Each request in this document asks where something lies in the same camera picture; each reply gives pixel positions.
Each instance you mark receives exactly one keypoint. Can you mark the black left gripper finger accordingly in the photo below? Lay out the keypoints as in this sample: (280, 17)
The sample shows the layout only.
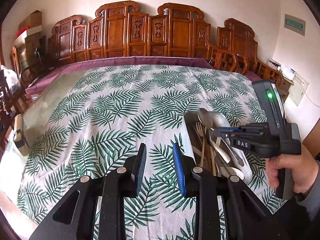
(224, 134)

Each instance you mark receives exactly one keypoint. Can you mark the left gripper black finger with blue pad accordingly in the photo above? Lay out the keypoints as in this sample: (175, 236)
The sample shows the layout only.
(246, 217)
(73, 216)

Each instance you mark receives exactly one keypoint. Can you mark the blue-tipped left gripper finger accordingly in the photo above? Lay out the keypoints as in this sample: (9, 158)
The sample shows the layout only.
(226, 129)

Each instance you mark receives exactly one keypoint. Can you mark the large metal spoon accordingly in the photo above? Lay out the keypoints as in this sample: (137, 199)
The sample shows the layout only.
(219, 120)

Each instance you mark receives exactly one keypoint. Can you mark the metal rectangular tray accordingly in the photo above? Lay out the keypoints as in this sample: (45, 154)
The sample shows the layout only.
(215, 153)

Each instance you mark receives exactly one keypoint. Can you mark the bamboo chopstick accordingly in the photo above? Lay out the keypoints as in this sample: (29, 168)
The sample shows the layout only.
(213, 161)

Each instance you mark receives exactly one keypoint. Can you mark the white ceramic spoon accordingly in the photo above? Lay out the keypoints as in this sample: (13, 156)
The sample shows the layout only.
(231, 171)

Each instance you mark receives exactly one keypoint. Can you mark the person's right hand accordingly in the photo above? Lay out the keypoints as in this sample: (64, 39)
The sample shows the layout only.
(304, 170)

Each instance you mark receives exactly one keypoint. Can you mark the wooden side cabinet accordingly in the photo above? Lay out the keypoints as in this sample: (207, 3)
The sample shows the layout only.
(284, 88)

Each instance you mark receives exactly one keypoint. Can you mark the white box on cabinet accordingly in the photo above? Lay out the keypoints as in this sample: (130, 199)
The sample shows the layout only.
(288, 72)

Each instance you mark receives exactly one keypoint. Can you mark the green leaf patterned tablecloth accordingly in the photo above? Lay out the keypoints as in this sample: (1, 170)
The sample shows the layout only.
(103, 119)

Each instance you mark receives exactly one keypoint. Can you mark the carved wooden bench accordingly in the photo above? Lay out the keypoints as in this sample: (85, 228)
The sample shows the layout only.
(120, 29)

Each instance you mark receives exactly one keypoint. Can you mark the purple bench cushion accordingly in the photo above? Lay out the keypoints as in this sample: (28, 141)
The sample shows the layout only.
(42, 83)

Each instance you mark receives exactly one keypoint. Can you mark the cardboard boxes stack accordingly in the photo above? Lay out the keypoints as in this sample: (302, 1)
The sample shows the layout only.
(28, 39)

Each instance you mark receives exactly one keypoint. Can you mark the white paper wall chart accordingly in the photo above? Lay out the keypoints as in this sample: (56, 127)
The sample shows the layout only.
(298, 89)

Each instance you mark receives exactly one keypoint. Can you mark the green wall sign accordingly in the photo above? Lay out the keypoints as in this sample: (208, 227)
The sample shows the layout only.
(294, 24)

